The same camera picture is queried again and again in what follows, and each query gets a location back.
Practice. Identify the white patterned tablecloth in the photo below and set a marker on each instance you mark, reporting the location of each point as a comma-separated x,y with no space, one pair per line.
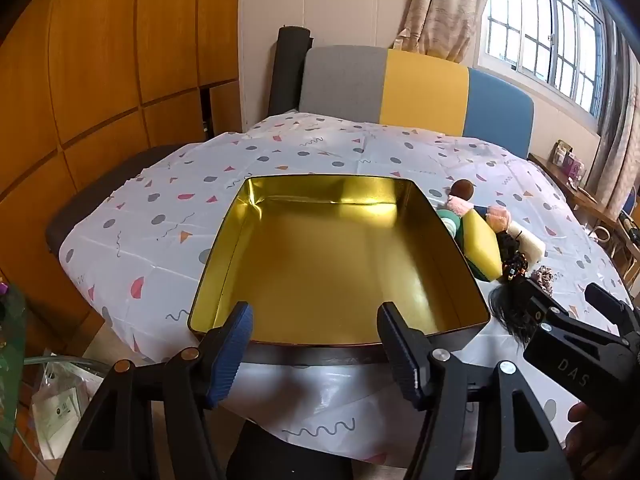
150,200

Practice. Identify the yellow sponge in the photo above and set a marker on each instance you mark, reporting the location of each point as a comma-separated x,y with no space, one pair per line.
480,245

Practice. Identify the purple box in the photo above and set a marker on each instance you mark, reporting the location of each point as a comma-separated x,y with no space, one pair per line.
570,162

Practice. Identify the white sponge block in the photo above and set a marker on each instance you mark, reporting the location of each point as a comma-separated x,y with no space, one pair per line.
532,250

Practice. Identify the wooden wardrobe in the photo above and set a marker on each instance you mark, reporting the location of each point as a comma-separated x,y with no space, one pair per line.
100,60

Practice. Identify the clear plastic bag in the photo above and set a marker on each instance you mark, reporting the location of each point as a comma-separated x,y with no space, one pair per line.
60,410

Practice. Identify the beige patterned curtain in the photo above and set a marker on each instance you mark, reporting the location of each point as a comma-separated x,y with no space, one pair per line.
445,5

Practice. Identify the grey yellow blue backrest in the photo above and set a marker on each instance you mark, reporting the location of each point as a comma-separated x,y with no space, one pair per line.
425,90

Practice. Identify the wooden side table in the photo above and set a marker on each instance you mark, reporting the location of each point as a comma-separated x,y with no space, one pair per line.
580,197

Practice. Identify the blue chair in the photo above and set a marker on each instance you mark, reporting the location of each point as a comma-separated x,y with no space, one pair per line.
629,212

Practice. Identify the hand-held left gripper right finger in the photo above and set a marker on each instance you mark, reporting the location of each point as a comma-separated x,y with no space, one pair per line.
400,355

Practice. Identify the pink fluffy cloth bundle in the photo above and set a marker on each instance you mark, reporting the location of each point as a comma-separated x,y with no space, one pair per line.
497,217

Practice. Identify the black rolled mat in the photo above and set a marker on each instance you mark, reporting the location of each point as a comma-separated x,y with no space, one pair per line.
290,70

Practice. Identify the black scrunchie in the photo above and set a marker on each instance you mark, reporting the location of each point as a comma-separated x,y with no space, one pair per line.
510,240

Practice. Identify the brown round sponge ball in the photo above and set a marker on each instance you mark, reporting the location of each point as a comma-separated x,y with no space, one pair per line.
462,190

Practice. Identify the black hair piece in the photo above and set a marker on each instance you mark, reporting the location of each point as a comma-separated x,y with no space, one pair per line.
510,310

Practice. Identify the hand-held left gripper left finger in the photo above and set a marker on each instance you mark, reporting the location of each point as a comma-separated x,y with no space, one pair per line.
232,355

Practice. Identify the gold tin box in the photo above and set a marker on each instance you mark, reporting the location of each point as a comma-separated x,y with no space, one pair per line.
325,260

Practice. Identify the person's right hand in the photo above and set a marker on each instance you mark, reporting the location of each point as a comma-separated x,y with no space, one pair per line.
579,414

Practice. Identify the grey patterned curtain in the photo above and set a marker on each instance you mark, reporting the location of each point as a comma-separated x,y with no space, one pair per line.
622,125

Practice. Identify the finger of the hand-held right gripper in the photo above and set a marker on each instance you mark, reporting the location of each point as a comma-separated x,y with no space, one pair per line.
612,307
537,300

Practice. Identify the barred window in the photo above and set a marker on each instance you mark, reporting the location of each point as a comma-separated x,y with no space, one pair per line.
545,25

